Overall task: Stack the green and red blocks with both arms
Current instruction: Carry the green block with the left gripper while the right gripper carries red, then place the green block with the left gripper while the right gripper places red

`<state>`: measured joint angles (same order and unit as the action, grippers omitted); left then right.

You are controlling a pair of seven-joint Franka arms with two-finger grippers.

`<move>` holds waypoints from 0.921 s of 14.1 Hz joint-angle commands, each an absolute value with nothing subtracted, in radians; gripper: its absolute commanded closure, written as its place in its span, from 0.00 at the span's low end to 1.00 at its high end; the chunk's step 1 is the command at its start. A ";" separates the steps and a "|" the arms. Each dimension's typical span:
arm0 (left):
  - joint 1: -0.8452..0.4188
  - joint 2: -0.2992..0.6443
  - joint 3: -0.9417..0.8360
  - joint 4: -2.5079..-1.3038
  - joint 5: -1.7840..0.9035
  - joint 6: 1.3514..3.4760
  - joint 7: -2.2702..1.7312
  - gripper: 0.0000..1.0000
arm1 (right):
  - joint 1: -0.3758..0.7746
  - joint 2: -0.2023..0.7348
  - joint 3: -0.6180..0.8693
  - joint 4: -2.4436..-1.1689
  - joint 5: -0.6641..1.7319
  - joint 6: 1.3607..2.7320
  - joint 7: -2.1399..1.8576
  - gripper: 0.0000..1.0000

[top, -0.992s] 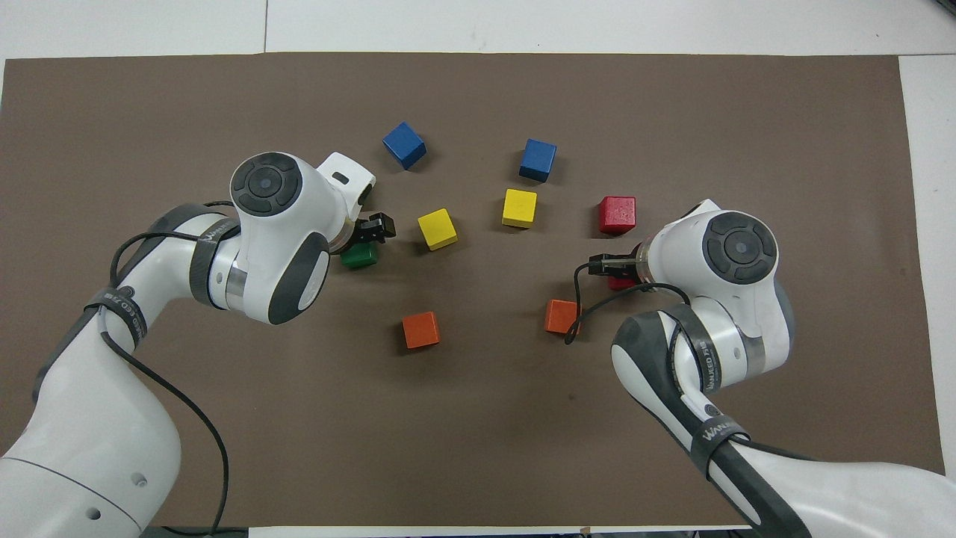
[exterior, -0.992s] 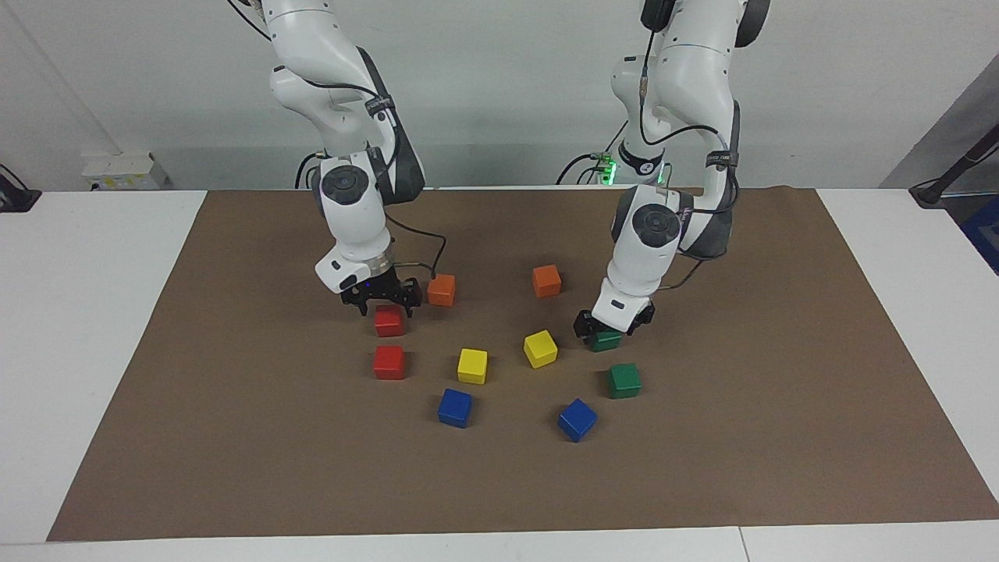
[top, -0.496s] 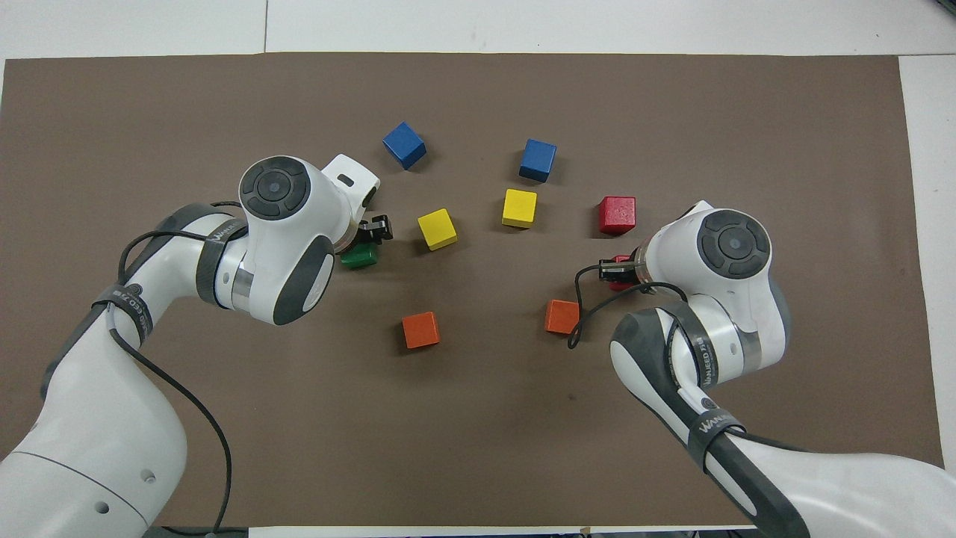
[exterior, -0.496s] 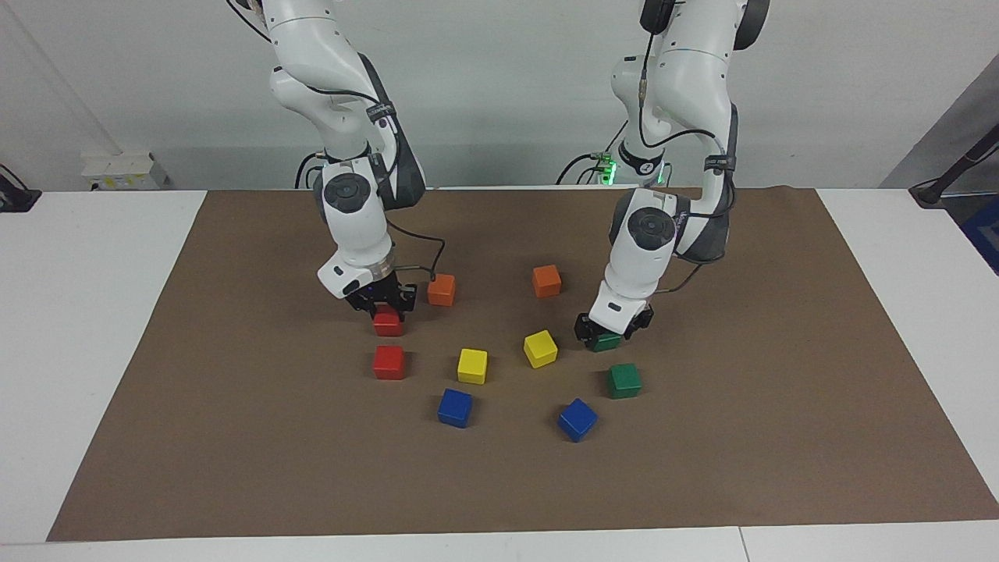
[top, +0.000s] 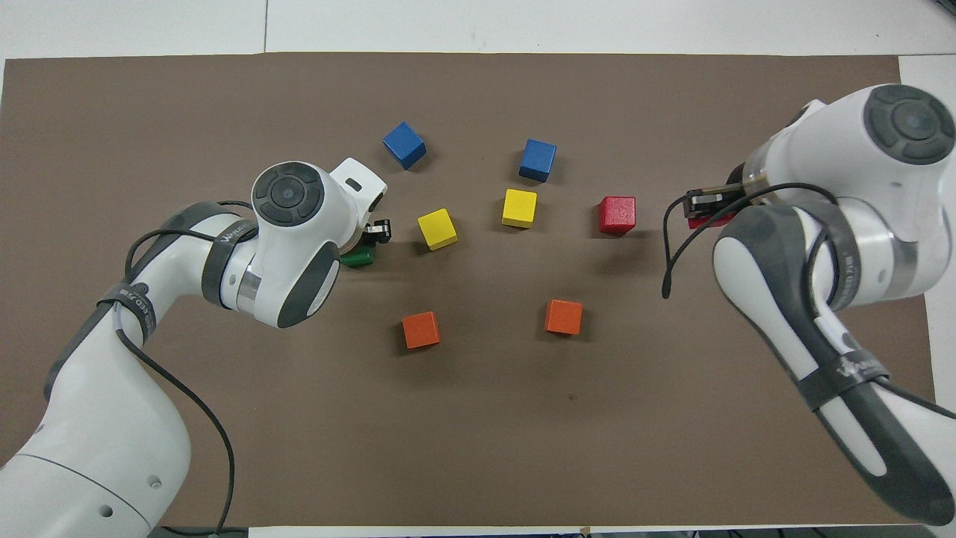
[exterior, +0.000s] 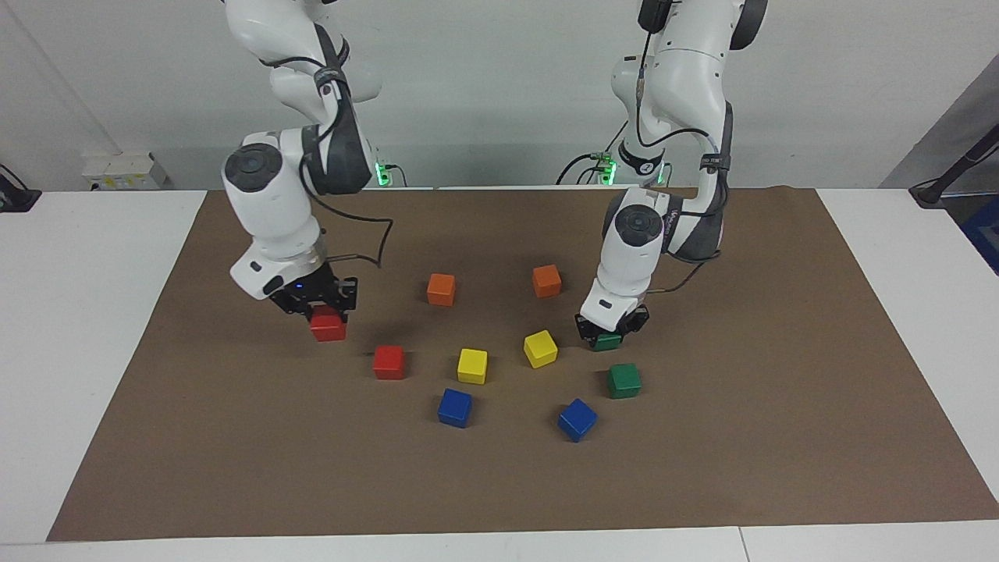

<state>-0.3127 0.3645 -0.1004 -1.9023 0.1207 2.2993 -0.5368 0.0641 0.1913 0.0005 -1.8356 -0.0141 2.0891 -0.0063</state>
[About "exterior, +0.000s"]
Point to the black clamp foot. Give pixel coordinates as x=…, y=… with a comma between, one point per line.
x=17, y=199

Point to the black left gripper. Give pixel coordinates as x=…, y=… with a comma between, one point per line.
x=623, y=324

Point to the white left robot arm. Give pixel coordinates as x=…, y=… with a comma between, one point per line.
x=687, y=78

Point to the blue wooden block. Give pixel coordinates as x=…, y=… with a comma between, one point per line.
x=577, y=421
x=454, y=408

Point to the yellow wooden block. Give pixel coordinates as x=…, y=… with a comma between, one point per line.
x=472, y=366
x=540, y=349

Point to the green wooden block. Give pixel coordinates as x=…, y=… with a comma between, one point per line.
x=624, y=382
x=606, y=343

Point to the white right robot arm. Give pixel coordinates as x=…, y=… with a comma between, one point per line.
x=273, y=203

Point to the blue box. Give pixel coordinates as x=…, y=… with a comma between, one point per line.
x=985, y=238

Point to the red wooden block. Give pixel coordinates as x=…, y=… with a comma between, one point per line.
x=328, y=328
x=389, y=363

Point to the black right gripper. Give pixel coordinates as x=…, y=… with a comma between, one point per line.
x=312, y=289

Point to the brown table mat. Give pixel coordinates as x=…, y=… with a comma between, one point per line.
x=499, y=468

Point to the orange wooden block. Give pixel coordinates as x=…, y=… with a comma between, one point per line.
x=546, y=282
x=441, y=289

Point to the black stand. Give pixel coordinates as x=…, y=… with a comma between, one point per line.
x=948, y=178

